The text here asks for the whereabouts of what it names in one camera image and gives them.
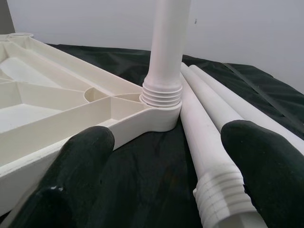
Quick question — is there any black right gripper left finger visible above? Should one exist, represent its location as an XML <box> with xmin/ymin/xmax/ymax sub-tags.
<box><xmin>7</xmin><ymin>125</ymin><xmax>116</xmax><ymax>228</ymax></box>

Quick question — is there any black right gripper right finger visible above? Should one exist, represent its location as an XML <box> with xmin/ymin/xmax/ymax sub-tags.
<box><xmin>219</xmin><ymin>119</ymin><xmax>304</xmax><ymax>228</ymax></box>

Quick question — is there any white plastic table top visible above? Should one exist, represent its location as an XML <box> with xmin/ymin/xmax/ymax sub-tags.
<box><xmin>0</xmin><ymin>32</ymin><xmax>183</xmax><ymax>216</ymax></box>

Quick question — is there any white plastic table leg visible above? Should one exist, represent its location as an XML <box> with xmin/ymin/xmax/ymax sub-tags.
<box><xmin>139</xmin><ymin>0</ymin><xmax>192</xmax><ymax>109</ymax></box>
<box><xmin>179</xmin><ymin>62</ymin><xmax>259</xmax><ymax>228</ymax></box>
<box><xmin>189</xmin><ymin>64</ymin><xmax>247</xmax><ymax>130</ymax></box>

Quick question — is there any black cloth cover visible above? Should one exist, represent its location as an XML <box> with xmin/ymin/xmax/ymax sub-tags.
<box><xmin>46</xmin><ymin>42</ymin><xmax>304</xmax><ymax>228</ymax></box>

